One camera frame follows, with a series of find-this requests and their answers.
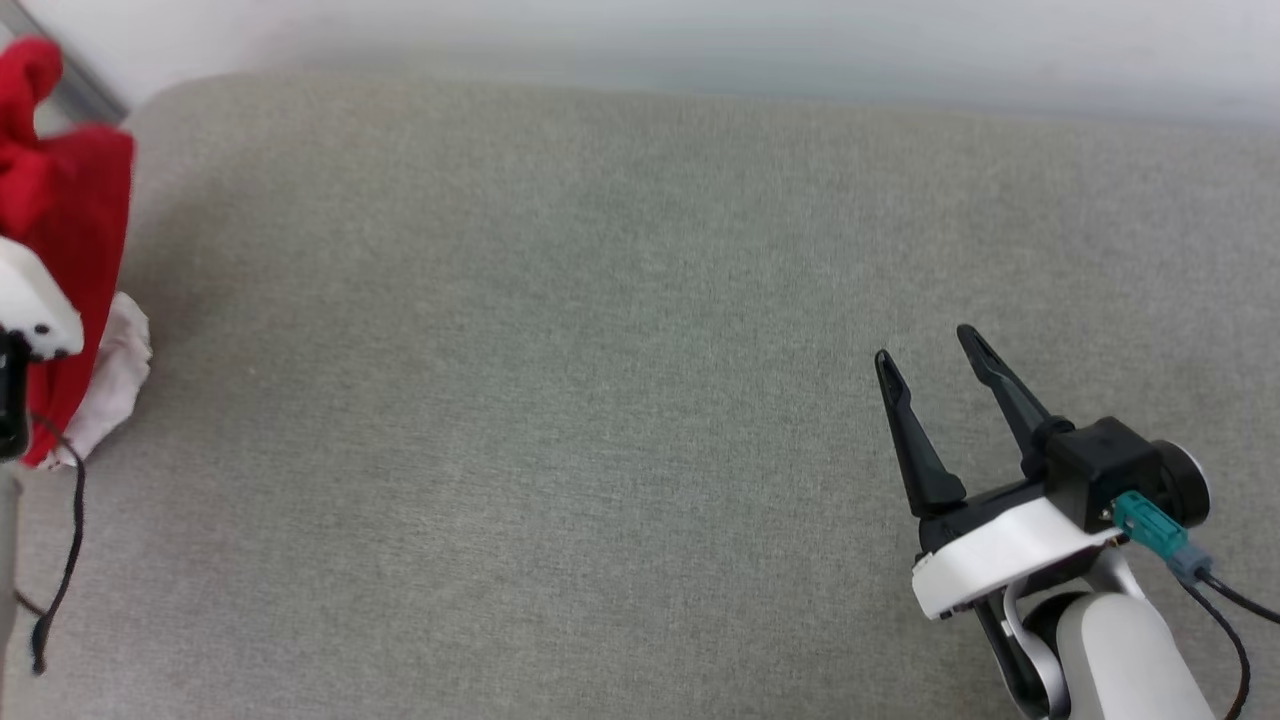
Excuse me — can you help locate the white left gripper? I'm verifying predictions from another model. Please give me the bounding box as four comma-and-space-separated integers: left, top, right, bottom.
0, 236, 85, 363

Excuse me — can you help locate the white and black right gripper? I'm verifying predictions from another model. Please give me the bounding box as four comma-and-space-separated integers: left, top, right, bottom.
874, 324, 1128, 622

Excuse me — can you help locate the red garment with white stripes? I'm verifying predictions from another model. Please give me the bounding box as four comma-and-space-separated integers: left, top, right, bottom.
0, 36, 136, 468

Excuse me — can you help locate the white crumpled cloth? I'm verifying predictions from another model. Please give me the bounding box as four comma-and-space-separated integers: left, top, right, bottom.
55, 290, 154, 469

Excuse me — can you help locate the grey fabric sofa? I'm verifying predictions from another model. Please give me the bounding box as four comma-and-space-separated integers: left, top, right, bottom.
0, 72, 1280, 720

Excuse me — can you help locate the black cable with teal connector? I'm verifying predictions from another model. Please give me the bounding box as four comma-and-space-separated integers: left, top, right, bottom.
1110, 489, 1280, 720

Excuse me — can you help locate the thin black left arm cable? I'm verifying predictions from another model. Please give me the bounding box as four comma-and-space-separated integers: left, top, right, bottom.
14, 412, 88, 677

